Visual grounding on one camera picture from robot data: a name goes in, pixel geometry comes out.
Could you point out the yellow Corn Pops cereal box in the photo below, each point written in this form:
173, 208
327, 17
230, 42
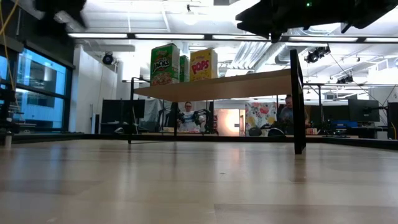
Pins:
203, 67

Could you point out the green Apple Jacks cereal box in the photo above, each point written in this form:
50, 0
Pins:
185, 70
164, 65

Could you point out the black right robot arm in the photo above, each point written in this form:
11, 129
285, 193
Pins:
370, 11

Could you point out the black background robot arm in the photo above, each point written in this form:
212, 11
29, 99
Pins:
200, 115

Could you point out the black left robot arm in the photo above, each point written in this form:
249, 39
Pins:
62, 6

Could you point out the wooden shelf with black legs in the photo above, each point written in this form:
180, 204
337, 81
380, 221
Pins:
217, 88

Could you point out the black spotlight cluster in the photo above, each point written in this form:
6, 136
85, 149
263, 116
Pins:
317, 53
345, 80

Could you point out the person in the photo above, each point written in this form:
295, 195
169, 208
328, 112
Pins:
188, 106
287, 113

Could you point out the floral patterned cloth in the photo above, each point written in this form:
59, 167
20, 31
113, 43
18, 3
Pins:
259, 116

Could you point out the black round object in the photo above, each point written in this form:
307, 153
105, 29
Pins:
255, 131
276, 132

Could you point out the orange lit board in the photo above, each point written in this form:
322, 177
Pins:
228, 121

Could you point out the blue flat box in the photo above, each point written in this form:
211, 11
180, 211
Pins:
343, 124

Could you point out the black ceiling spotlight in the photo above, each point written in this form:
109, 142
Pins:
108, 58

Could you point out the long ceiling light bar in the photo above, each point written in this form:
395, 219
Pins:
99, 35

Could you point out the large window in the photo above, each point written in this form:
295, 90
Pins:
40, 102

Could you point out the silver ventilation duct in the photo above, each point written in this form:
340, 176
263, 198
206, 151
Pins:
289, 53

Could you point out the black table frame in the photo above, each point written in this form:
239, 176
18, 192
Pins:
62, 137

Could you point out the grey rig post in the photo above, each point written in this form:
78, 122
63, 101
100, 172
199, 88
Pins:
12, 31

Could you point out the white short post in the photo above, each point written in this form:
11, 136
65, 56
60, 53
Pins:
8, 140

